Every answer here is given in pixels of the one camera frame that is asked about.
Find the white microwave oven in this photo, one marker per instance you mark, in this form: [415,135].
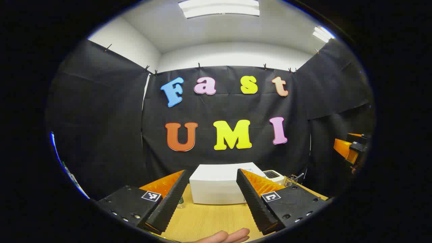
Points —
[212,185]

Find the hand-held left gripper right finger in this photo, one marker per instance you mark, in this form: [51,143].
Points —
[254,206]

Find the long ceiling light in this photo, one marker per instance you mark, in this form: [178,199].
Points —
[219,8]

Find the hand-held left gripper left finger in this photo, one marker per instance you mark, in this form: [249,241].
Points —
[168,206]

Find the black backdrop cloth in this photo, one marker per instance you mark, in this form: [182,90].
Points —
[101,128]

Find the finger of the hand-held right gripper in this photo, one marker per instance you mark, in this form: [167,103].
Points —
[344,150]

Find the small ceiling light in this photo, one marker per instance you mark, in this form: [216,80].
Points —
[322,33]

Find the clear bottle with green label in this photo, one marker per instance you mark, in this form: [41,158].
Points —
[180,202]

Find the cream toaster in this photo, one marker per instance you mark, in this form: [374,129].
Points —
[275,175]

